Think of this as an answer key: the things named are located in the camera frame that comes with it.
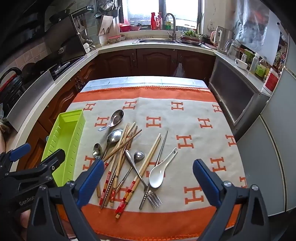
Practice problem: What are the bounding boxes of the bundle of wooden chopsticks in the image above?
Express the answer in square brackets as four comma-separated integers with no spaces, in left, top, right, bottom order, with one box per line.
[115,133,161,215]

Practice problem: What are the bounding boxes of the steel basin of greens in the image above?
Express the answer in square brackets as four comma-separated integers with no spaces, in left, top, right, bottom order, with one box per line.
[180,30,201,44]

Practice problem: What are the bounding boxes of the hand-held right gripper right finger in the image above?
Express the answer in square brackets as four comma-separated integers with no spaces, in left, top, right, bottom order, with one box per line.
[193,159,271,241]

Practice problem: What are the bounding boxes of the grey refrigerator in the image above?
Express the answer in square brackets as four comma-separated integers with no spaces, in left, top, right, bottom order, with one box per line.
[236,35,296,216]

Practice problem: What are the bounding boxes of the white kitchen countertop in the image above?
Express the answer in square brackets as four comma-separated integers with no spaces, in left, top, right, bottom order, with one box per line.
[3,35,274,160]

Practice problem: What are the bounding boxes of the large metal spoon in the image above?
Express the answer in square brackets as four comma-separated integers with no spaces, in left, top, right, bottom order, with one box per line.
[100,129,124,161]

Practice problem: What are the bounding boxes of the pale blue table cover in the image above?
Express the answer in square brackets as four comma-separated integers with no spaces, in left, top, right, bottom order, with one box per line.
[81,76,210,93]

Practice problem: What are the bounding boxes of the white ceramic spoon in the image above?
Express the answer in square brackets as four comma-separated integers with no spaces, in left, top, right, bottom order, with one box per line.
[149,147,179,189]

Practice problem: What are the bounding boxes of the pale cutting board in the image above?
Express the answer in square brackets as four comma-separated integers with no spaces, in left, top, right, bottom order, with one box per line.
[97,15,114,36]

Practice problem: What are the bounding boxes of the colourful printed packet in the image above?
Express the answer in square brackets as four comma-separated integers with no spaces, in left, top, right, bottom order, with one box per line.
[273,35,289,70]

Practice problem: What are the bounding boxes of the orange beige printed blanket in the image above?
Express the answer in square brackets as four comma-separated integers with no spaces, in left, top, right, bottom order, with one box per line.
[57,86,249,240]

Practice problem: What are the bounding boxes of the red label tub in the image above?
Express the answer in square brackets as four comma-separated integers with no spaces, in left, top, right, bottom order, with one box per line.
[262,68,280,92]

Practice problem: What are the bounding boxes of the pink basin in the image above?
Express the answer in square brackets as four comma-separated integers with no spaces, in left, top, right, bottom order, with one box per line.
[119,22,141,32]

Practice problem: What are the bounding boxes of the white plastic bag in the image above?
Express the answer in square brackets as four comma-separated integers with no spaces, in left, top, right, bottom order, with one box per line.
[172,62,186,77]

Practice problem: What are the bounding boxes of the crumpled clear plastic sheet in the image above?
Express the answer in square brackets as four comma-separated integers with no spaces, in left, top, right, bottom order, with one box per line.
[231,0,280,65]

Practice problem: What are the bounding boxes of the gas stove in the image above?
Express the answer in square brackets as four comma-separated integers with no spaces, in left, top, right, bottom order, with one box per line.
[50,56,85,80]

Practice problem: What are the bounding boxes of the green plastic utensil tray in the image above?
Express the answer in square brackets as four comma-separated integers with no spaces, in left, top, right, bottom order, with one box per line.
[41,109,86,188]

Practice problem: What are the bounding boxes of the person's left hand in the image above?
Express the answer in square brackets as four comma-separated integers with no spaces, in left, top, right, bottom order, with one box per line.
[19,209,31,236]

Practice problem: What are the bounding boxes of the kitchen window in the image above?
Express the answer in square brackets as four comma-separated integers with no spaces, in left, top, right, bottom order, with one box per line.
[121,0,204,30]

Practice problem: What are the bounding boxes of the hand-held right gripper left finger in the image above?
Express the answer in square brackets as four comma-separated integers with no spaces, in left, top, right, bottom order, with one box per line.
[26,159,105,241]

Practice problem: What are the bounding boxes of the silver table knife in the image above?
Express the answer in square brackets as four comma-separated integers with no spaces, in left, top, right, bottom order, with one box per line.
[139,130,168,210]

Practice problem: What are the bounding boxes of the hanging utensil rack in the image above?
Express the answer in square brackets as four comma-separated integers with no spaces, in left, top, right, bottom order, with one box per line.
[87,0,122,18]

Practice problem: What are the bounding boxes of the steel faucet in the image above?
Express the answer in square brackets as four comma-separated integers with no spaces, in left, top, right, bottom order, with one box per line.
[163,13,177,41]

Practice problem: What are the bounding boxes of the white bowl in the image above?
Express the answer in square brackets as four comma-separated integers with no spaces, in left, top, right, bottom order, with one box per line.
[235,58,248,69]

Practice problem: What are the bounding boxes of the steel panel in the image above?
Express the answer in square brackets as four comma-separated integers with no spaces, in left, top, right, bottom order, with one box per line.
[6,70,55,132]

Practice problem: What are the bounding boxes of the black and red appliance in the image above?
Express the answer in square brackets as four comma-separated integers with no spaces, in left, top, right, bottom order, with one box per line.
[0,67,23,105]

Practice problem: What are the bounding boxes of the metal fork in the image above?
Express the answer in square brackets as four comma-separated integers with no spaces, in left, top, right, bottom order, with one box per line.
[124,149,163,208]

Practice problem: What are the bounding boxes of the pale chopstick red striped end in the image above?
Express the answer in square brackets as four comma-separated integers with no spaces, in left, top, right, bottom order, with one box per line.
[116,136,162,219]

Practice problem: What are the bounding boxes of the pink lidded container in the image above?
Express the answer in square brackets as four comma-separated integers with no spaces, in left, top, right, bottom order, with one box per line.
[108,35,126,44]

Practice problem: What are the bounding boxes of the brown wooden kitchen cabinets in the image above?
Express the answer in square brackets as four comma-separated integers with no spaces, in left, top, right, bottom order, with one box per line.
[17,47,216,172]

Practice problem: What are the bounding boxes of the small metal spoon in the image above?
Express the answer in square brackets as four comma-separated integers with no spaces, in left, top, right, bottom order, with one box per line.
[93,143,103,160]

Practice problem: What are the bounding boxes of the white plastic bottle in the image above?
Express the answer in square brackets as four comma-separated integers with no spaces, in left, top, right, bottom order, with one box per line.
[250,53,260,74]

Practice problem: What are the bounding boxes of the white electric kettle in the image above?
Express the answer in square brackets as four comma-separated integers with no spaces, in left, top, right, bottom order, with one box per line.
[210,26,234,52]

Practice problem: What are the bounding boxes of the medium metal spoon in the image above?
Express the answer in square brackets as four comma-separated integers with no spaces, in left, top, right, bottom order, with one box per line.
[115,151,145,191]

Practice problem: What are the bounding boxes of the steel sink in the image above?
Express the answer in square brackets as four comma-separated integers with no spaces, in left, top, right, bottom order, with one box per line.
[132,38,179,44]

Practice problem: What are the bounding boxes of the metal soup spoon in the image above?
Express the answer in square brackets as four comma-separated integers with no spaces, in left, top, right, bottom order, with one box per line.
[98,109,125,132]

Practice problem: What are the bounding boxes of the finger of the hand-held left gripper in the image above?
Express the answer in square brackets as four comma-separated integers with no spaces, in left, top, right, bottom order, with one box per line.
[0,143,32,172]
[6,149,66,184]

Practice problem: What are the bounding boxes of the bunch of brown wooden chopsticks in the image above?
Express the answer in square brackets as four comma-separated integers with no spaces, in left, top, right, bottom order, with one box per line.
[96,122,142,208]

